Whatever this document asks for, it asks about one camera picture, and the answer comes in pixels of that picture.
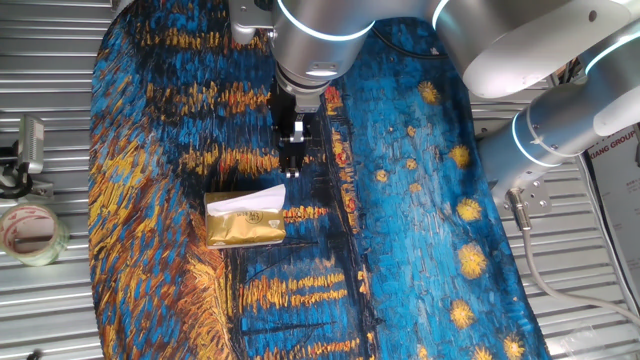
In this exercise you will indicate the starry night painted tablecloth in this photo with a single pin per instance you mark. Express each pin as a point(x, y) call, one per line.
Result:
point(400, 225)

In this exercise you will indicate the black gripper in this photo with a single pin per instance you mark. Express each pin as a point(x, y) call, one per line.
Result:
point(285, 107)

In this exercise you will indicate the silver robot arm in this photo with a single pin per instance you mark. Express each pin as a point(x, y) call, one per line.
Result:
point(500, 45)

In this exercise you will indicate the black and white tool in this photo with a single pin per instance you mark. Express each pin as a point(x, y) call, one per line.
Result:
point(20, 185)

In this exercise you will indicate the white paper napkin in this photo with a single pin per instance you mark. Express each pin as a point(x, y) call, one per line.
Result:
point(252, 200)

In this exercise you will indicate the white printed cardboard box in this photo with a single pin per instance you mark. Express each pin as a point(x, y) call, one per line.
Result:
point(617, 200)

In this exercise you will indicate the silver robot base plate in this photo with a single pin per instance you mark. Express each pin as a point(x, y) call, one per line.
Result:
point(530, 197)

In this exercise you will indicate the silver exterior camera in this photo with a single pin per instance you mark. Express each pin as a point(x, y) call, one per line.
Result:
point(31, 145)

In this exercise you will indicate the clear packing tape roll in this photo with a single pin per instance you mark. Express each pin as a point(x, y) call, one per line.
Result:
point(35, 235)

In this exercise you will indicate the gold tissue pack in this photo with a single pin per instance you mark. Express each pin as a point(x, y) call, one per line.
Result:
point(245, 227)

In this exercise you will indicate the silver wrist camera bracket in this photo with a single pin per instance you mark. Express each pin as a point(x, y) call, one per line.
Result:
point(247, 20)

